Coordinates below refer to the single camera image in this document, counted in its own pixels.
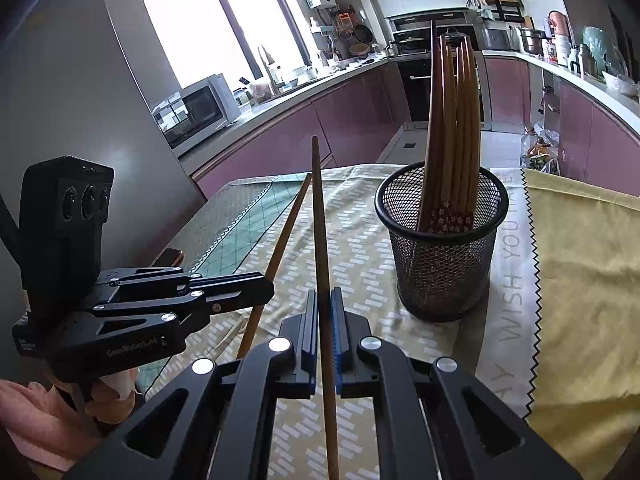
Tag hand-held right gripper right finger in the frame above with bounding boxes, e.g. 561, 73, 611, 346
330, 287, 583, 480

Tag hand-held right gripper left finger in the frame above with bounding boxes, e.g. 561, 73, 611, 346
62, 290, 321, 480

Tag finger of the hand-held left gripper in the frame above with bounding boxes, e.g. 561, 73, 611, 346
91, 272, 276, 346
100, 265, 203, 296

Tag red-ended wooden chopstick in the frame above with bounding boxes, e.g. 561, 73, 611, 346
235, 174, 313, 361
311, 136, 341, 480

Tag black mesh utensil holder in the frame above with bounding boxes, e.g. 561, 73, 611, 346
375, 161, 510, 322

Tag bunch of wooden chopsticks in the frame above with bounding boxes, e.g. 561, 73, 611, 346
417, 20, 483, 236

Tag person's left forearm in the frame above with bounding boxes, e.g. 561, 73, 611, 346
0, 379, 101, 473

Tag person's left hand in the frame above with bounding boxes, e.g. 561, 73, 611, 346
82, 366, 143, 428

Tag beige green patterned tablecloth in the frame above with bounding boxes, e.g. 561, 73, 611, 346
135, 162, 531, 480

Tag grey refrigerator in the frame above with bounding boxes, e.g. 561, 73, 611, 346
0, 0, 208, 281

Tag white microwave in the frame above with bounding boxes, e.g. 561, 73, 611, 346
151, 74, 242, 158

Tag pink kitchen base cabinets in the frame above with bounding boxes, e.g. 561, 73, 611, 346
177, 52, 640, 201

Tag metal kitchen faucet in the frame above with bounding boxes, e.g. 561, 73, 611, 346
256, 44, 282, 96

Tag built-in black oven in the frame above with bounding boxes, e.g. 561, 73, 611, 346
397, 52, 486, 128

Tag yellow cloth with zigzag border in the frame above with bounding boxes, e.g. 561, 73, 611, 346
472, 166, 640, 480

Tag kitchen window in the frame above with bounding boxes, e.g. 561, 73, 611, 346
137, 0, 313, 106

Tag black stove hood unit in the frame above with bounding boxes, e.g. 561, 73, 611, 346
386, 9, 483, 58

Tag silver metal box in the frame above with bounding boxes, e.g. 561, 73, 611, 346
481, 25, 522, 52

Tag stainless steel pot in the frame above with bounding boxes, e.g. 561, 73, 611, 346
519, 26, 550, 56

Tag black countertop rack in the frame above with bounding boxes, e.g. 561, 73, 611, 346
461, 0, 525, 25

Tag pink kettle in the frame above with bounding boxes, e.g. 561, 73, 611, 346
547, 10, 572, 48

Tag green plastic bag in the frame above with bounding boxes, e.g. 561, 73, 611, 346
581, 26, 628, 78

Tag black cable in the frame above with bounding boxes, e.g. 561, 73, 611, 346
0, 195, 23, 271

